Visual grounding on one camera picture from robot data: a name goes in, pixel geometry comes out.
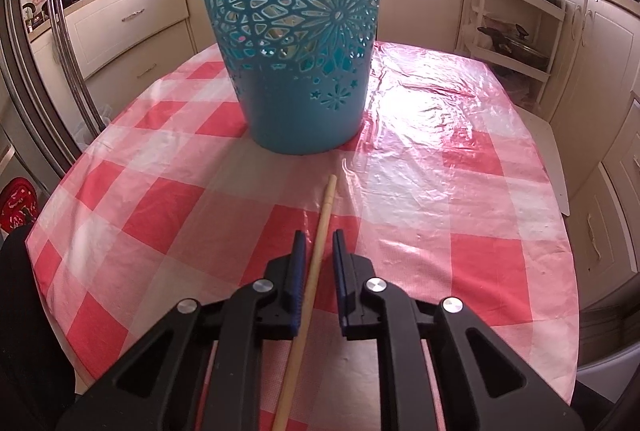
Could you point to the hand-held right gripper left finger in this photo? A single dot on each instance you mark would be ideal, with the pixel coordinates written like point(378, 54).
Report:
point(298, 286)

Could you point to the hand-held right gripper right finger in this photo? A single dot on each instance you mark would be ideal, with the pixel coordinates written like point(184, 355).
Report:
point(340, 281)

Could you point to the wooden chopstick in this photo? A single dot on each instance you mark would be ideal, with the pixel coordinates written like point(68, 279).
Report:
point(320, 236)

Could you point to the blue perforated plastic basket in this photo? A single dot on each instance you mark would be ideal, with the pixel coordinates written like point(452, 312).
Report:
point(300, 121)

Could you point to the pink checkered plastic tablecloth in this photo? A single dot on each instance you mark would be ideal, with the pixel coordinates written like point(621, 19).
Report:
point(450, 211)

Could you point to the pan with glass lid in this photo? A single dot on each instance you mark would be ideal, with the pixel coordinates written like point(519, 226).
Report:
point(515, 48)

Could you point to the red floral bag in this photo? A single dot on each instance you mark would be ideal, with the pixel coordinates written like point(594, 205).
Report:
point(15, 206)

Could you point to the cream drawer cabinet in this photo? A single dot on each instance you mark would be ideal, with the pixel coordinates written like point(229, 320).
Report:
point(135, 26)

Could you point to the cream long cabinet row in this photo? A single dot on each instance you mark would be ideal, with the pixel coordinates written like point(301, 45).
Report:
point(600, 86)

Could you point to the stainless steel refrigerator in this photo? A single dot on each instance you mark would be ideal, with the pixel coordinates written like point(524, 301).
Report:
point(30, 86)

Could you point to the white kitchen trolley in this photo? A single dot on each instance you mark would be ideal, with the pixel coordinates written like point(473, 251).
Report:
point(545, 11)

